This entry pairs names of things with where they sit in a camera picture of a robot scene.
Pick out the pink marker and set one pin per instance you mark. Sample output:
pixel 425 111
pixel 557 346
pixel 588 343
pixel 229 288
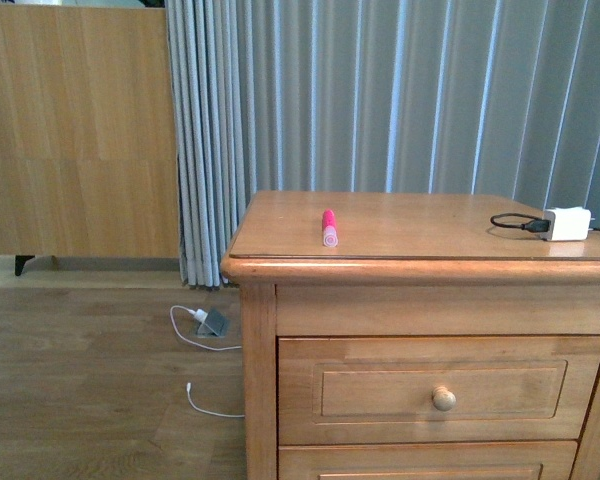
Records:
pixel 329 229

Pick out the round wooden drawer knob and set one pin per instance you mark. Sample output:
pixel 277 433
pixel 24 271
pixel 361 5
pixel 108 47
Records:
pixel 443 399

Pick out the wooden drawer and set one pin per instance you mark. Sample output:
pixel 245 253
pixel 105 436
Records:
pixel 378 390
pixel 500 460

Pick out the white plug in floor socket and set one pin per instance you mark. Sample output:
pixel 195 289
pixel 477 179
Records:
pixel 199 315

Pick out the wooden nightstand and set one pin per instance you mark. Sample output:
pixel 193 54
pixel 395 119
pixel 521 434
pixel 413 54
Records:
pixel 406 265

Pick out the grey pleated curtain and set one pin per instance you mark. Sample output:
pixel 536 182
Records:
pixel 471 97

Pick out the large wooden cabinet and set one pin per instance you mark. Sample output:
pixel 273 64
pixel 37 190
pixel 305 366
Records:
pixel 87 138

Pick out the white charger adapter on nightstand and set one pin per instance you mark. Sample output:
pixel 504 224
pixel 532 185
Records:
pixel 567 224

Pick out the black cabinet leg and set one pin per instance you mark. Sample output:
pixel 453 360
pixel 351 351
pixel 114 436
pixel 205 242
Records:
pixel 20 262

